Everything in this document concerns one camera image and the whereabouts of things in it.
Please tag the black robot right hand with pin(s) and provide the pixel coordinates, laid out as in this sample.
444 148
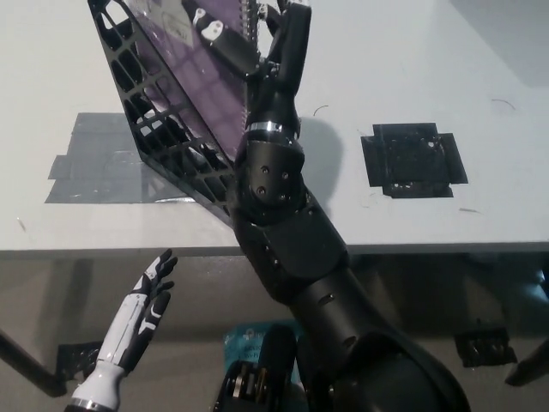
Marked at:
283 68

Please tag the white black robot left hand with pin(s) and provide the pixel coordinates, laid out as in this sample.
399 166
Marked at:
137 317

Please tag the purple spiral notebook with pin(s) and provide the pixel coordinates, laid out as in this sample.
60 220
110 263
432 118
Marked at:
180 21

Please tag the black mesh magazine stand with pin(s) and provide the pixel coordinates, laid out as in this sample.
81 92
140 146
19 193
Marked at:
171 163

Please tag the black table leg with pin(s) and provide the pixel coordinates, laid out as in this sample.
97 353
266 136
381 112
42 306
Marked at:
34 373
529 367

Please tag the black square tape patch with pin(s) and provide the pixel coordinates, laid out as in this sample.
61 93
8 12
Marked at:
412 159

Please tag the grey tape patch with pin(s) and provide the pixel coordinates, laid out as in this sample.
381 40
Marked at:
90 146

